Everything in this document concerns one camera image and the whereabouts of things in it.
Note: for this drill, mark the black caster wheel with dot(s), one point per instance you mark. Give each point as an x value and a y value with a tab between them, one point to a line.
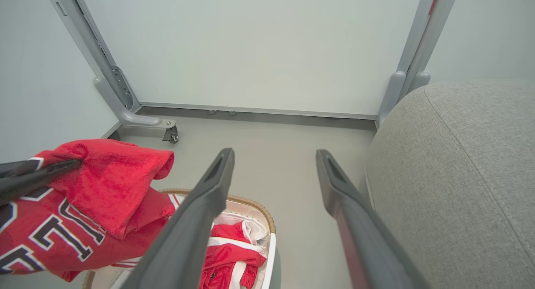
171	135

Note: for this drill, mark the wicker laundry basket white liner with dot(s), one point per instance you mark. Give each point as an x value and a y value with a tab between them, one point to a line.
246	206

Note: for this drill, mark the grey partition bottom rail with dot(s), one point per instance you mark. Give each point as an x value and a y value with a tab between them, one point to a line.
250	110

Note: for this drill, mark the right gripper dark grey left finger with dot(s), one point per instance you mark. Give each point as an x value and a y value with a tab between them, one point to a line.
188	239

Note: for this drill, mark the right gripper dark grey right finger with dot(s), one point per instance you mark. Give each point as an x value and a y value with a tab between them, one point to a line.
368	255

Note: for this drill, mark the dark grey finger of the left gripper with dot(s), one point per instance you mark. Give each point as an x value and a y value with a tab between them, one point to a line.
37	180
16	168

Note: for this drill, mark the red jersey with black letters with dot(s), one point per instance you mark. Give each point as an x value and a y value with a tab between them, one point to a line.
104	188

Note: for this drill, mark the red and white jacket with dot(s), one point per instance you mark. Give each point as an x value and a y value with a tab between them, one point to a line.
225	255

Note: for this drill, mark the grey double partition post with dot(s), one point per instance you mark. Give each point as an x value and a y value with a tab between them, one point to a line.
393	92

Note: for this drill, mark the grey fabric sofa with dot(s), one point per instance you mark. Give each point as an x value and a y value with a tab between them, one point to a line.
455	188

